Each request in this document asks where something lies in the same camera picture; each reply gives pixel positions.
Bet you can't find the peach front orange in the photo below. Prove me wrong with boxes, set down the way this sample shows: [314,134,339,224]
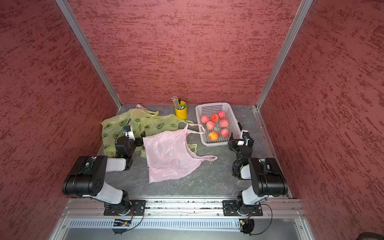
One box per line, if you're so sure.
[209,131,219,141]

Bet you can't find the pink plastic bag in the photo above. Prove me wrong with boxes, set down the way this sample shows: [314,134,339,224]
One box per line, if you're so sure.
[143,124,218,183]

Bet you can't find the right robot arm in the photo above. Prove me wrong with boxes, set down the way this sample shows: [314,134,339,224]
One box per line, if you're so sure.
[223,130,289,217]

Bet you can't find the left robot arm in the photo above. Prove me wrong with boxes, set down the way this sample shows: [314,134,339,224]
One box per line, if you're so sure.
[62,132,146,218]

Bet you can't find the green avocado print bag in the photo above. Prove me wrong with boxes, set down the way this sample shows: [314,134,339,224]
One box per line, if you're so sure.
[101,109,192,157]

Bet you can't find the white plastic basket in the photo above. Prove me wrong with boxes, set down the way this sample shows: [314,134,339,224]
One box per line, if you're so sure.
[195,103,241,147]

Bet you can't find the yellow pencil cup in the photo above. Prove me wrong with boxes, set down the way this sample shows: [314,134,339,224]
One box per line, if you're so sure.
[175,101,188,120]

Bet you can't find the pencils in cup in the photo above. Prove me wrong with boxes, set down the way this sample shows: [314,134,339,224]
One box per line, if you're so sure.
[171,96,187,110]

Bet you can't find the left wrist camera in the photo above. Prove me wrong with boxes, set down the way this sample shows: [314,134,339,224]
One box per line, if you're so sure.
[123,125,135,140]

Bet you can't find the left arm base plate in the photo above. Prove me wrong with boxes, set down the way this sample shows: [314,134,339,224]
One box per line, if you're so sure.
[104,200,147,218]

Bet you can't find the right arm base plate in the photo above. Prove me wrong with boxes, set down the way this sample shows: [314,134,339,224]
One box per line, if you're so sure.
[222,200,263,217]

